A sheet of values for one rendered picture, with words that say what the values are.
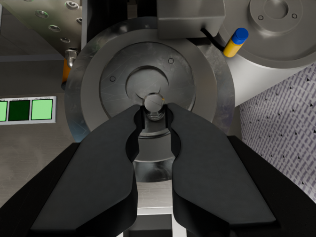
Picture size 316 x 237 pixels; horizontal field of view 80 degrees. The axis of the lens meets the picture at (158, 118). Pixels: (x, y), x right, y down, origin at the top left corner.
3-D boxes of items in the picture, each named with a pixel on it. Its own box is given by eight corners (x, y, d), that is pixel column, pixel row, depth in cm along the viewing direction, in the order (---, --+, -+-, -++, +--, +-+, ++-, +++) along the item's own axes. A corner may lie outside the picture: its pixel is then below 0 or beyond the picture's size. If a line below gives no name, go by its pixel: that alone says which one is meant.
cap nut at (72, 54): (75, 49, 50) (75, 65, 50) (81, 55, 54) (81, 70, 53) (62, 50, 50) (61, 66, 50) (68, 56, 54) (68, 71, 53)
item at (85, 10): (89, -105, 21) (86, 53, 18) (127, 28, 44) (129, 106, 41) (84, -105, 21) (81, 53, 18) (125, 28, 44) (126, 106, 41)
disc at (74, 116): (225, 10, 17) (246, 177, 15) (223, 13, 18) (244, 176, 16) (64, 21, 18) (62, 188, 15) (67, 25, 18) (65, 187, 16)
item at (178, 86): (178, 28, 15) (210, 117, 14) (176, 42, 17) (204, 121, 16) (87, 56, 15) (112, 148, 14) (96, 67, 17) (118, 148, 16)
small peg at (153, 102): (169, 96, 11) (160, 118, 11) (167, 106, 14) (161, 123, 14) (146, 88, 11) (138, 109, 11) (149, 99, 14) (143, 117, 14)
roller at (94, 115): (210, 23, 17) (226, 157, 15) (181, 98, 42) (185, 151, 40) (79, 32, 17) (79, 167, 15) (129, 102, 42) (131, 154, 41)
